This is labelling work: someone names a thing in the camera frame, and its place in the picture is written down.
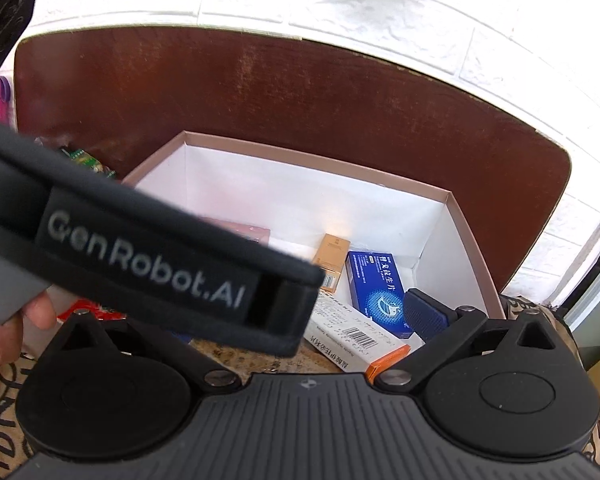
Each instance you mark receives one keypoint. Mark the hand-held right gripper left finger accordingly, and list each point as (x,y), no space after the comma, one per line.
(205,367)

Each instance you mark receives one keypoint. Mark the blue medicine box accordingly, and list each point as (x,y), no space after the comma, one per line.
(380,290)

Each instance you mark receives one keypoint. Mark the brown cardboard box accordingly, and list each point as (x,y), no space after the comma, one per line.
(330,195)

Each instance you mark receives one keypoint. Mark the beige speckled packet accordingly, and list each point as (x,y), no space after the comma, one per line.
(280,362)

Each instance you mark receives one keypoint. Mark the small tan box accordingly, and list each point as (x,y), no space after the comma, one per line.
(331,255)

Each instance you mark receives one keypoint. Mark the pink flat box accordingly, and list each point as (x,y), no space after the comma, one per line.
(245,232)

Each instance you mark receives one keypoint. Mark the person's left hand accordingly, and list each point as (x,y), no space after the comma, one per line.
(2,350)

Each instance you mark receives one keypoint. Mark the patterned desktop cloth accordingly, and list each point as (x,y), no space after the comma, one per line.
(0,420)

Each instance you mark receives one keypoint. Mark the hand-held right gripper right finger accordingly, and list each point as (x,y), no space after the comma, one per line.
(427,315)

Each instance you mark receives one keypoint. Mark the brown wooden headboard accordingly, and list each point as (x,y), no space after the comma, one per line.
(280,85)

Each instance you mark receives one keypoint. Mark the white medicine box orange side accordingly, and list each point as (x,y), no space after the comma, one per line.
(355,332)

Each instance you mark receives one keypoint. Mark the red snack packet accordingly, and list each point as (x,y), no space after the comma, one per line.
(100,312)

